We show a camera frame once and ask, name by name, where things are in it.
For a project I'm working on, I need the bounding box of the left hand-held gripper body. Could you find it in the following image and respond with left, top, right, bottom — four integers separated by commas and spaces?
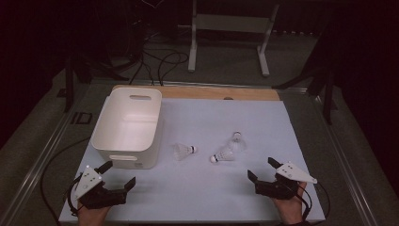
73, 165, 129, 211

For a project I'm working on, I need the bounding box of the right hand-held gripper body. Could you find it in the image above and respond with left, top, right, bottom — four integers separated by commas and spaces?
254, 161, 318, 201

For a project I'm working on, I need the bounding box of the white plastic storage bin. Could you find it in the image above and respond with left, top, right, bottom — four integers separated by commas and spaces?
89, 87, 165, 170

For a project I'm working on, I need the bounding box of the person's left hand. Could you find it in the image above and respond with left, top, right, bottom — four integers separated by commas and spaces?
76, 201, 111, 226

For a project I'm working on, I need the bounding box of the person's right hand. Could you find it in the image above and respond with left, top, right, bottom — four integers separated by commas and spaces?
272, 181, 308, 225

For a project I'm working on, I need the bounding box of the black metal stand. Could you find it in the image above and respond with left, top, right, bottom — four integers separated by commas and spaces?
272, 27, 339, 125
64, 53, 130, 113

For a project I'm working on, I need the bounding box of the white metal stand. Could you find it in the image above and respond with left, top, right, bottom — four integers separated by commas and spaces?
187, 0, 280, 78

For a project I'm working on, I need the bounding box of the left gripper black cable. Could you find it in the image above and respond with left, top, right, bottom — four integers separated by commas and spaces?
66, 173, 84, 218

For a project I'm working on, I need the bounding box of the black floor cable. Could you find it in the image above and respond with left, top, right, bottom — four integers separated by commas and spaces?
157, 51, 189, 87
40, 137, 92, 225
129, 51, 155, 86

